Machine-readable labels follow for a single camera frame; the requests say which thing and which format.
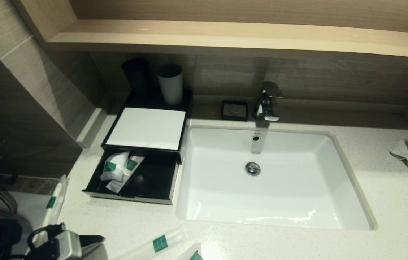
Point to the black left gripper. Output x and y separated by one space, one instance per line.
43 251

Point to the wide toothbrush packet green label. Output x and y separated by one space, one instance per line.
157 243

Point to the small square green-label packet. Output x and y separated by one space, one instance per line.
113 166

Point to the black glossy box drawer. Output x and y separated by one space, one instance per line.
151 180

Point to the black plastic cup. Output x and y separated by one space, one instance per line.
137 79

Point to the black amenity drawer box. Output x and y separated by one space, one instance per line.
142 102

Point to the long slim toothbrush packet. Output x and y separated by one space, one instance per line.
54 202

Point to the white bathtub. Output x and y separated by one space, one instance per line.
27 206

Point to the flat silver sachet green label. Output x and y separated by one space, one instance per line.
133 164

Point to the small packet green corner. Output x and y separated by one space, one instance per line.
191 254

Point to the light grey plastic cup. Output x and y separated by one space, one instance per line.
170 88

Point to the chrome sink drain stopper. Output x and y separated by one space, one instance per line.
252 168

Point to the white ceramic sink basin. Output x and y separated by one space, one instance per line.
280 202

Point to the black square soap dish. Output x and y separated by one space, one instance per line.
234 110

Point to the chrome sink faucet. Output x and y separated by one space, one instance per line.
268 103

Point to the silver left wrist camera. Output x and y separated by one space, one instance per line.
66 245

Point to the wooden wall shelf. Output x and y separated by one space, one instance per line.
225 36

